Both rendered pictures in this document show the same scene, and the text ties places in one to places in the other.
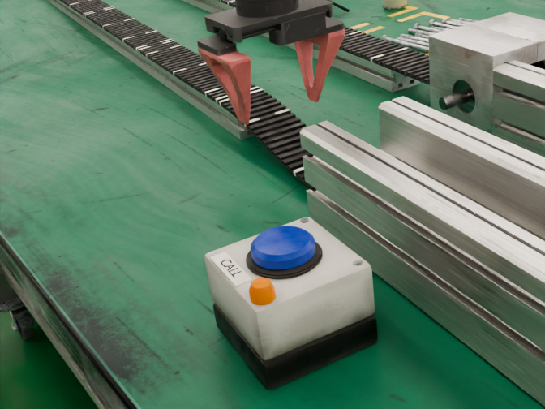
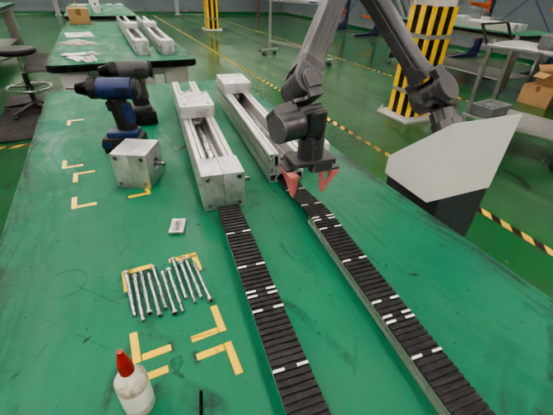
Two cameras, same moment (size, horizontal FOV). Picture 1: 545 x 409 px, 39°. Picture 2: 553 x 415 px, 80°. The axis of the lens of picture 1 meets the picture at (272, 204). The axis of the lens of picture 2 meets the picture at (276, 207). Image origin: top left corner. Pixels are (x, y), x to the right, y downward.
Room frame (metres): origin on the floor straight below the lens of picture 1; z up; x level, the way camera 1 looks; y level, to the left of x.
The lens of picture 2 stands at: (1.38, -0.05, 1.24)
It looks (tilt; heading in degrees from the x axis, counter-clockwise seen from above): 34 degrees down; 183
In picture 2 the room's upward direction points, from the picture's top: 2 degrees clockwise
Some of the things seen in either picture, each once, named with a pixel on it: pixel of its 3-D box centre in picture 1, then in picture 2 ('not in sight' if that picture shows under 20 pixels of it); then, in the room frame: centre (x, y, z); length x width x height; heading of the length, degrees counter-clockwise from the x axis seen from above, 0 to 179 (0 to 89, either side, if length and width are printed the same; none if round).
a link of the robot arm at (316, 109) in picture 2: not in sight; (310, 121); (0.71, -0.03, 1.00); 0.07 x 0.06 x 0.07; 132
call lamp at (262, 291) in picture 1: (261, 289); not in sight; (0.37, 0.01, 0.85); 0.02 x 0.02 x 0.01
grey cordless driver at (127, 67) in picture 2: not in sight; (126, 94); (0.23, -0.67, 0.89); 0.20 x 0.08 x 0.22; 119
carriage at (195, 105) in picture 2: not in sight; (195, 108); (0.28, -0.41, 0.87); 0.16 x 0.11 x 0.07; 23
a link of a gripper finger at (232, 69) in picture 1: (251, 71); (318, 174); (0.70, 0.00, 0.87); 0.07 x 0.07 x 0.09; 27
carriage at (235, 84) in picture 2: not in sight; (233, 86); (-0.02, -0.33, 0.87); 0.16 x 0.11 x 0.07; 23
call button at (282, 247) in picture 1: (283, 252); not in sight; (0.41, 0.00, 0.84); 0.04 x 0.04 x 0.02
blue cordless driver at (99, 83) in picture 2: not in sight; (109, 115); (0.45, -0.62, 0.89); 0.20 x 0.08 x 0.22; 102
